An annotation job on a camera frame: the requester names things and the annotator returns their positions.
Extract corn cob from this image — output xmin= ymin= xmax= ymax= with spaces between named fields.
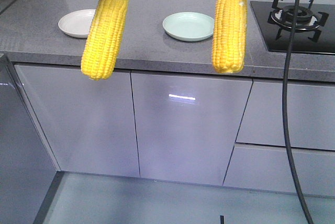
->
xmin=81 ymin=0 xmax=129 ymax=81
xmin=212 ymin=0 xmax=248 ymax=74

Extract gas burner with grate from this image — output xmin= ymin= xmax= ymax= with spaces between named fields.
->
xmin=267 ymin=0 xmax=329 ymax=42

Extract black glass gas hob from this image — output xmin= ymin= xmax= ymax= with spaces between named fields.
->
xmin=251 ymin=1 xmax=334 ymax=55

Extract grey left cabinet door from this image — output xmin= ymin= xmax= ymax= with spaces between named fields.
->
xmin=16 ymin=64 xmax=140 ymax=177

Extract grey cabinet door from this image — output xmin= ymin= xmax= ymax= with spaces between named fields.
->
xmin=16 ymin=64 xmax=140 ymax=177
xmin=131 ymin=72 xmax=252 ymax=185

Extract grey middle cabinet door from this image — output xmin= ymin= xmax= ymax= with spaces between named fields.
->
xmin=131 ymin=72 xmax=252 ymax=185

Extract grey upper drawer front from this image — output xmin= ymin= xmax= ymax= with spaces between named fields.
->
xmin=237 ymin=80 xmax=334 ymax=151

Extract grey drawer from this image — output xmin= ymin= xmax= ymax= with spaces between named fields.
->
xmin=237 ymin=80 xmax=334 ymax=151
xmin=224 ymin=144 xmax=334 ymax=197

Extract grey lower drawer front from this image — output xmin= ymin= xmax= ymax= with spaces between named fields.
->
xmin=224 ymin=144 xmax=334 ymax=197

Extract grey side cabinet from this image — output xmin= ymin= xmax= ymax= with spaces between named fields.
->
xmin=1 ymin=55 xmax=62 ymax=223

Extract black cable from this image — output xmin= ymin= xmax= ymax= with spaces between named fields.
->
xmin=282 ymin=0 xmax=315 ymax=224

